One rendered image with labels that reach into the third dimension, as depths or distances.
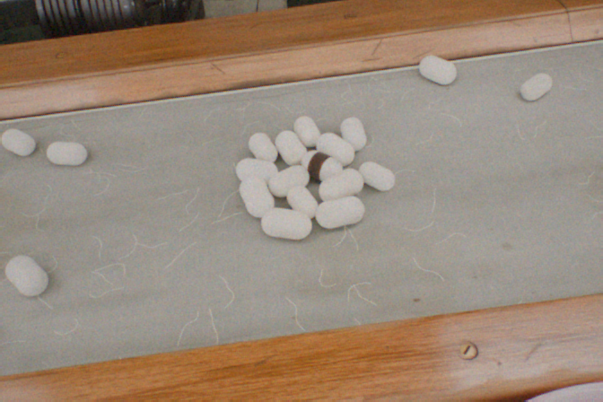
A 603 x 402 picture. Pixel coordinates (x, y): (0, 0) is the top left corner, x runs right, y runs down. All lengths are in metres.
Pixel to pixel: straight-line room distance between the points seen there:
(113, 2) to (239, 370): 0.55
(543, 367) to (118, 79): 0.45
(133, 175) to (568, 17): 0.44
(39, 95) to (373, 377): 0.44
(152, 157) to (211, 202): 0.09
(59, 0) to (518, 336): 0.66
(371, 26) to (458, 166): 0.20
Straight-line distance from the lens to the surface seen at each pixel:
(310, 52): 0.61
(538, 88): 0.57
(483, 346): 0.36
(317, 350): 0.35
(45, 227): 0.51
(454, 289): 0.41
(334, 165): 0.47
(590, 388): 0.35
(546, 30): 0.66
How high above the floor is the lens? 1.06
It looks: 42 degrees down
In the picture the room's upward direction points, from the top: 7 degrees counter-clockwise
